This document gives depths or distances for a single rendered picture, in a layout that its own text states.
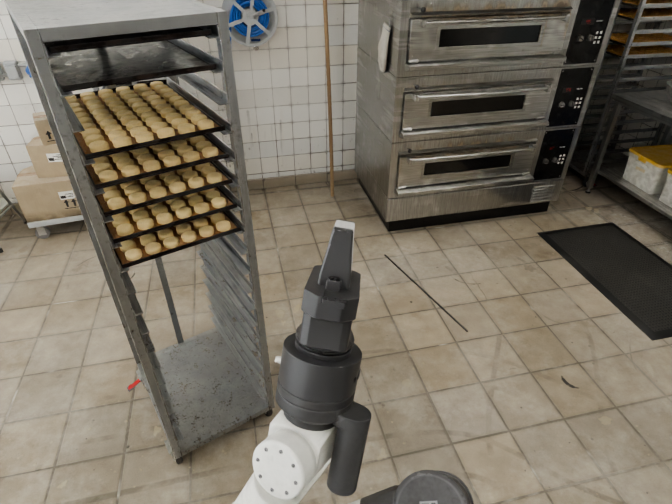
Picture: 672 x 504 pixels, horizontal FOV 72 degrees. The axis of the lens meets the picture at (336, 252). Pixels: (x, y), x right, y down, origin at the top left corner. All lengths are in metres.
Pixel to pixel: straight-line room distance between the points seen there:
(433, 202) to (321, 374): 3.26
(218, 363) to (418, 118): 2.02
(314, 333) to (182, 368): 2.13
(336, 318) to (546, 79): 3.37
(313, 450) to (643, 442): 2.37
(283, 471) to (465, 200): 3.41
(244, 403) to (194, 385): 0.28
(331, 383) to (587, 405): 2.38
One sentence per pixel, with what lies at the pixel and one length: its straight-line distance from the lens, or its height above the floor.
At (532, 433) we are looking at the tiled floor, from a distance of 2.59.
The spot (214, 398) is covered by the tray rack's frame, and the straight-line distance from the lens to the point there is 2.41.
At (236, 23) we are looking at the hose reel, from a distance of 3.83.
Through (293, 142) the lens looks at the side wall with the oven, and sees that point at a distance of 4.26.
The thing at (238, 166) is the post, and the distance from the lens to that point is 1.55.
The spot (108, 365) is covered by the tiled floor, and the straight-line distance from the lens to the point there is 2.95.
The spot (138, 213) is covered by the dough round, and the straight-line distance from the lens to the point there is 1.65.
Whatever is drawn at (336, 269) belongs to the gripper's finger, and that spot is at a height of 1.73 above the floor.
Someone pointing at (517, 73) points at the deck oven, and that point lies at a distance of 3.59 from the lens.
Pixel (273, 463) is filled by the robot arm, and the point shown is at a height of 1.55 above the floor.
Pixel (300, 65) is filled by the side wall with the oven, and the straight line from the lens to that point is 4.08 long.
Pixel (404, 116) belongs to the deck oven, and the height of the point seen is 0.95.
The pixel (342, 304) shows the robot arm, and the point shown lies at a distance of 0.44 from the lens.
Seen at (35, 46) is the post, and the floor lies 1.78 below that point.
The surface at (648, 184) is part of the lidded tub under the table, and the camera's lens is 4.51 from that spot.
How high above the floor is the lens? 2.01
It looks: 35 degrees down
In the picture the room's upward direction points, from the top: straight up
